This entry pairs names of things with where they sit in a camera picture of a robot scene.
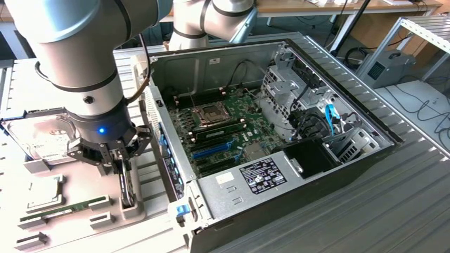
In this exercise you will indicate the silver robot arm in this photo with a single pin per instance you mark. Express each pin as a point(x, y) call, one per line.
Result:
point(77, 52)

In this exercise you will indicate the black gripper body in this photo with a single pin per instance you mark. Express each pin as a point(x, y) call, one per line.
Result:
point(101, 126)

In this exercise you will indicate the aluminium frame table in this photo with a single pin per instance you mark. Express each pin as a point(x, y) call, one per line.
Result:
point(429, 29)

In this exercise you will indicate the blue expansion slot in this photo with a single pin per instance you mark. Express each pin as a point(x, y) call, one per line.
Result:
point(207, 152)

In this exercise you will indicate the long wooden desk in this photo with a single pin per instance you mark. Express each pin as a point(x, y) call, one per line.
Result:
point(316, 8)

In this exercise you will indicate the silver disk bay cage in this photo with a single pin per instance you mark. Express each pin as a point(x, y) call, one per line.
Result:
point(280, 87)

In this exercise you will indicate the grey parts rack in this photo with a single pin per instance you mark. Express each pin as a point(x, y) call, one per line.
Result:
point(80, 189)

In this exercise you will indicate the hard drive in blue caddy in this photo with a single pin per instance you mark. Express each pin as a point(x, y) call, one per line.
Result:
point(3, 127)

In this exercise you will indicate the grey control box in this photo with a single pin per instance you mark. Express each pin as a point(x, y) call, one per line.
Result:
point(394, 68)

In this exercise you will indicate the green motherboard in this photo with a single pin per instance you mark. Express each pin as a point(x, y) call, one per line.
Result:
point(246, 105)

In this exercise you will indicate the black expansion slot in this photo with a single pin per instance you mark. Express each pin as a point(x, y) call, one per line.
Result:
point(214, 163)
point(208, 143)
point(218, 170)

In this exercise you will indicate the blue case latch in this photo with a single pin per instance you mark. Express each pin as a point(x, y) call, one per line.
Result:
point(180, 210)

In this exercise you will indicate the silver CPU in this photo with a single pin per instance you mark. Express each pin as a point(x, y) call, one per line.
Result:
point(44, 193)

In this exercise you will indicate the green RAM stick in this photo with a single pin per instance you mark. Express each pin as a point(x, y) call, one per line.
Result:
point(63, 209)

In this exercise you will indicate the silver chipset heatsink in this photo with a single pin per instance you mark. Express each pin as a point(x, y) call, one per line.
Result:
point(254, 151)

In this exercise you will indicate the silver hard disk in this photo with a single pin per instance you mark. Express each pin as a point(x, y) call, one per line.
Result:
point(35, 137)

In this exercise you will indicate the CPU socket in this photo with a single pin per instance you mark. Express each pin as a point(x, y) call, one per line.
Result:
point(211, 114)

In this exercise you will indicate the CPU socket locking lever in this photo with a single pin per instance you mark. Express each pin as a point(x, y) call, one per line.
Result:
point(192, 98)

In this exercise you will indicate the open black PC case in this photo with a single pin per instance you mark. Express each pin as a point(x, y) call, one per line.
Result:
point(351, 168)

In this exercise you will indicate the installed RAM stick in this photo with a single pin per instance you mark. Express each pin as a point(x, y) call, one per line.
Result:
point(218, 133)

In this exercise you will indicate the black stand pole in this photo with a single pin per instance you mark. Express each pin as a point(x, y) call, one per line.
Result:
point(351, 23)

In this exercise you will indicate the silver power supply unit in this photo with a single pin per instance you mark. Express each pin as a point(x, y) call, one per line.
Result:
point(224, 195)

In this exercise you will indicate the graphics card with metal bracket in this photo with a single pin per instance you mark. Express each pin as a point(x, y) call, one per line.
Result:
point(125, 184)

